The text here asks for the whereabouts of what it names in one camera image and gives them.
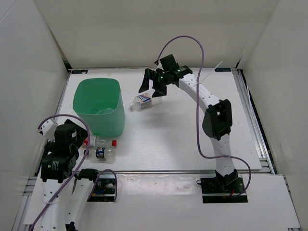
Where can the clear bottle red label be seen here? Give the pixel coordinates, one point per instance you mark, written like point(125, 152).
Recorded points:
point(97, 141)

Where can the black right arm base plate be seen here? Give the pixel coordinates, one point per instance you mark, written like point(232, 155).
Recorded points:
point(213, 192)

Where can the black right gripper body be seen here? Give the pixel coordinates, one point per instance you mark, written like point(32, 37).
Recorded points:
point(161, 79)

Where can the clear Pepsi bottle black cap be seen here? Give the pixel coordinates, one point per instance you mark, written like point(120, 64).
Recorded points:
point(104, 155)

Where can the clear bottle blue white label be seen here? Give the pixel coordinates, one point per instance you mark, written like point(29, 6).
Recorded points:
point(144, 101)

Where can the clear bottle blue cap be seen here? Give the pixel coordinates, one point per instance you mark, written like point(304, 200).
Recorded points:
point(104, 111)

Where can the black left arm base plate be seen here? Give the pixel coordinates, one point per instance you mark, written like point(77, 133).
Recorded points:
point(105, 189)

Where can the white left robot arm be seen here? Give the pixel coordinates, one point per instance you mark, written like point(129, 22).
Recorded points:
point(66, 187)

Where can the aluminium table frame rail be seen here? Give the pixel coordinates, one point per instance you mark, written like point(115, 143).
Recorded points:
point(258, 135)

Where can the green plastic bin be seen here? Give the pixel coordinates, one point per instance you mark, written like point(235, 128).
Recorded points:
point(96, 93)

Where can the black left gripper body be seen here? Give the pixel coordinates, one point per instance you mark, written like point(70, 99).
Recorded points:
point(75, 150)

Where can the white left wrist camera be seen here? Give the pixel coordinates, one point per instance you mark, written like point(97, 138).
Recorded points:
point(48, 129)

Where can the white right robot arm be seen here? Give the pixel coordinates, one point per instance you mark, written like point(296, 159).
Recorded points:
point(217, 120)

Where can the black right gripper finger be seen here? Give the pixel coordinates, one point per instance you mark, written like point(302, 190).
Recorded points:
point(149, 74)
point(159, 91)

